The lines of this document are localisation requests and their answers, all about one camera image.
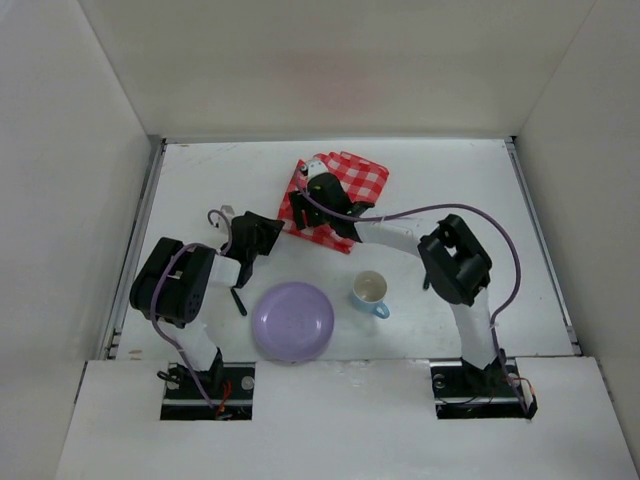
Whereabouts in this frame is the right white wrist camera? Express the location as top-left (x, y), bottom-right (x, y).
top-left (302, 158), bottom-right (328, 179)

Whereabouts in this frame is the gold fork dark handle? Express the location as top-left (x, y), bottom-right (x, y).
top-left (230, 288), bottom-right (248, 317)

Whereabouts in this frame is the right aluminium table rail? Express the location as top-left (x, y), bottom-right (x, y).
top-left (504, 136), bottom-right (583, 357)

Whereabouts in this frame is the purple plastic plate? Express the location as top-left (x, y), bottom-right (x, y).
top-left (251, 282), bottom-right (335, 363)

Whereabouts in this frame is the aluminium table rail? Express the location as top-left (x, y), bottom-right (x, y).
top-left (504, 136), bottom-right (583, 357)
top-left (95, 135), bottom-right (166, 360)

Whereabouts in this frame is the red white checkered cloth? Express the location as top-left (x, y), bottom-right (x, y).
top-left (278, 151), bottom-right (389, 255)

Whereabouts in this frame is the left aluminium table rail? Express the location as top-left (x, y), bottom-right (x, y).
top-left (95, 135), bottom-right (166, 360)

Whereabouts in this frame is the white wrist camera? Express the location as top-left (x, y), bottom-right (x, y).
top-left (219, 205), bottom-right (235, 222)
top-left (302, 158), bottom-right (328, 179)

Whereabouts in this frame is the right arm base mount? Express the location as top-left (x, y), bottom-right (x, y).
top-left (430, 359), bottom-right (538, 420)

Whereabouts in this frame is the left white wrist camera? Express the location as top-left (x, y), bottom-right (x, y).
top-left (219, 205), bottom-right (235, 222)

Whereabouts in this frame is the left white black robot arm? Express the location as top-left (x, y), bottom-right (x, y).
top-left (129, 206), bottom-right (284, 398)

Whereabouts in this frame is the light blue mug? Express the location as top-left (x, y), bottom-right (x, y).
top-left (351, 270), bottom-right (390, 319)

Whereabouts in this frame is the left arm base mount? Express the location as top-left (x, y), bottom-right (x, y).
top-left (156, 363), bottom-right (256, 421)

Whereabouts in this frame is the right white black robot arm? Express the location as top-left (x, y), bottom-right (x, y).
top-left (288, 163), bottom-right (505, 375)

